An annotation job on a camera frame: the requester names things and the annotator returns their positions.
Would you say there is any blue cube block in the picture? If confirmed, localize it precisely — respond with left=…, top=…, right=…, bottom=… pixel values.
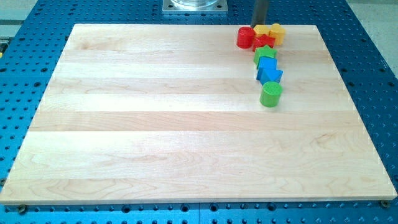
left=257, top=57, right=277, bottom=70

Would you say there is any light wooden board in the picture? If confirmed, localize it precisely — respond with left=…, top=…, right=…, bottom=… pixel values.
left=1, top=24, right=397, bottom=205

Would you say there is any red cylinder block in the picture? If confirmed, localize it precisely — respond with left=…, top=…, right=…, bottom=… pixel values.
left=236, top=27, right=256, bottom=49

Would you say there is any red star block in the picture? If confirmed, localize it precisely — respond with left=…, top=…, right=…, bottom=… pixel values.
left=252, top=34, right=275, bottom=52

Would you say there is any brass corner screw left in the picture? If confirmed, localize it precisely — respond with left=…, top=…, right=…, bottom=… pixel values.
left=16, top=205, right=27, bottom=215

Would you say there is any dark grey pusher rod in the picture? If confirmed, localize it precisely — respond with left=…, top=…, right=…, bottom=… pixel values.
left=250, top=0, right=269, bottom=27

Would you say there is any yellow hexagon block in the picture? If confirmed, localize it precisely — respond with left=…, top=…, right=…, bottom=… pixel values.
left=253, top=24, right=270, bottom=37

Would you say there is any green cylinder block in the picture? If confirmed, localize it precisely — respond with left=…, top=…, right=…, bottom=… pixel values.
left=259, top=82, right=283, bottom=107

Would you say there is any blue triangle block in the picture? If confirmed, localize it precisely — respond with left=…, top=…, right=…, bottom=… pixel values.
left=256, top=68, right=283, bottom=85

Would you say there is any yellow pentagon block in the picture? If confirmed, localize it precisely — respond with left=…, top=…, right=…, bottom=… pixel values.
left=269, top=23, right=285, bottom=45

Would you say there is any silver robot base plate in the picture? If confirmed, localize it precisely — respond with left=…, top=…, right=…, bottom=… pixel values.
left=162, top=0, right=228, bottom=14

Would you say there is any green star block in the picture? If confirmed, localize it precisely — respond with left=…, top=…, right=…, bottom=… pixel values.
left=253, top=45, right=277, bottom=68

